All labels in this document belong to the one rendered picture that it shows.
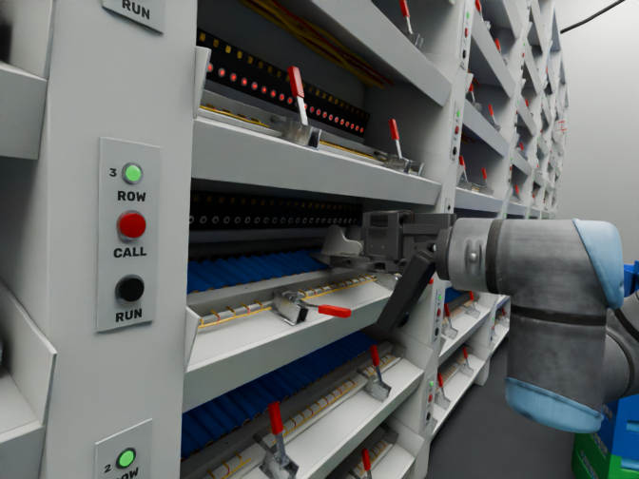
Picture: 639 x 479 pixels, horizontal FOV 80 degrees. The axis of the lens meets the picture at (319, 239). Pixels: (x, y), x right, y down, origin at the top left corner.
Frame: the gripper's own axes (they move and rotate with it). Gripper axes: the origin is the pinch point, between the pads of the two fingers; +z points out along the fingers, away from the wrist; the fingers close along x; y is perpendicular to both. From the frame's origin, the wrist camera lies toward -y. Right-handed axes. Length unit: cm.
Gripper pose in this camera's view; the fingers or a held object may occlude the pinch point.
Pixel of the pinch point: (323, 258)
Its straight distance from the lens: 60.4
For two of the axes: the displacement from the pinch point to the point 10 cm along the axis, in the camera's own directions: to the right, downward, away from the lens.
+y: 0.2, -10.0, -0.6
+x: -5.7, 0.4, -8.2
